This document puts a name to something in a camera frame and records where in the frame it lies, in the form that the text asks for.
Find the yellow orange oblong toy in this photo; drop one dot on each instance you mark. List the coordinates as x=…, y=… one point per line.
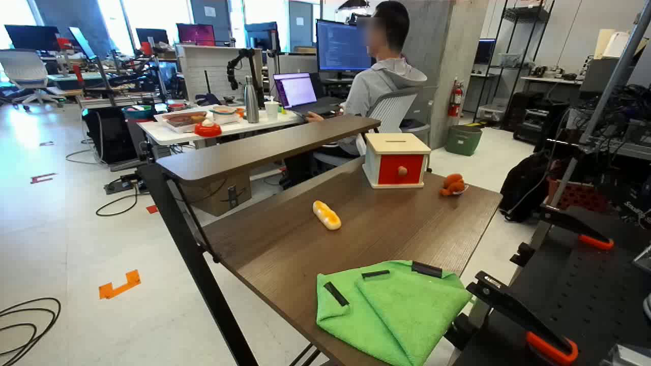
x=327, y=214

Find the brown raised desk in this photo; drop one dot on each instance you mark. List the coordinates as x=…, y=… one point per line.
x=266, y=144

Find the wooden box with red drawer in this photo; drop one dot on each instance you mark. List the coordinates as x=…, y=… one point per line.
x=397, y=159

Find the laptop with purple screen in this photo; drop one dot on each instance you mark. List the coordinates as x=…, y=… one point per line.
x=295, y=90

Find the white mesh office chair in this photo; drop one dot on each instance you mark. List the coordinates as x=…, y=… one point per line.
x=396, y=109

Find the white desk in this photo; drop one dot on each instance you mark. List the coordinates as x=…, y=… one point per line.
x=235, y=129

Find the brown cardboard box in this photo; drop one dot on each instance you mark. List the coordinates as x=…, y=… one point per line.
x=217, y=194

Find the steel water bottle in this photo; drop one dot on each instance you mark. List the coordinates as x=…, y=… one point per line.
x=250, y=100

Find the seated person in grey hoodie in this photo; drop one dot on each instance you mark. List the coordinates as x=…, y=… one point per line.
x=380, y=78

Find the orange plush toy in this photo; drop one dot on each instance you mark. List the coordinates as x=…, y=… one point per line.
x=453, y=186

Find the red bowl shaped object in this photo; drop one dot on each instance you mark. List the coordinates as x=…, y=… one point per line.
x=208, y=129

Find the computer monitor with blue screen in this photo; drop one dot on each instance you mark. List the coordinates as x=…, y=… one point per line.
x=337, y=47

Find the green microfiber cloth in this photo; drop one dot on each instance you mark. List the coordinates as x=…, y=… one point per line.
x=390, y=308

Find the green storage bin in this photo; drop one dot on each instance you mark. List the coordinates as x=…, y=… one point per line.
x=464, y=139

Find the red fire extinguisher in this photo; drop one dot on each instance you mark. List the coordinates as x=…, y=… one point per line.
x=457, y=97

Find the tray with food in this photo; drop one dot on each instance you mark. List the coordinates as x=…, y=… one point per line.
x=183, y=116

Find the dark computer monitor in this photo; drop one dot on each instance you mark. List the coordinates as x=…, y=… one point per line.
x=32, y=36
x=153, y=34
x=261, y=36

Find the white desk partition panel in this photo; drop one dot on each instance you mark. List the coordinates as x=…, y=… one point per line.
x=205, y=71

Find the monitor with magenta screen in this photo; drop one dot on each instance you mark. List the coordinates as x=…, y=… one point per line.
x=196, y=32

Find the black backpack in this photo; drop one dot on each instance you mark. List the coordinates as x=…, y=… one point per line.
x=526, y=186

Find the black power strip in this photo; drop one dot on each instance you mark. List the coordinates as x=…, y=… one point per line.
x=120, y=182

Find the orange floor tape marker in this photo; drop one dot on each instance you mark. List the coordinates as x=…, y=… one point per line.
x=119, y=285

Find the metal storage shelving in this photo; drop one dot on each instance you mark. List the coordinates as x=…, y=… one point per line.
x=516, y=40

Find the red plastic crate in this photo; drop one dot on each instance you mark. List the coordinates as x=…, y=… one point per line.
x=577, y=195

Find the black perforated breadboard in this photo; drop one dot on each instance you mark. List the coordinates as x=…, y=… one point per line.
x=583, y=297

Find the grey metal pole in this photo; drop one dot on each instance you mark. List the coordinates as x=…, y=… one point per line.
x=611, y=87

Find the black table frame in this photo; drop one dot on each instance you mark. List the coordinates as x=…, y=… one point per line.
x=196, y=265

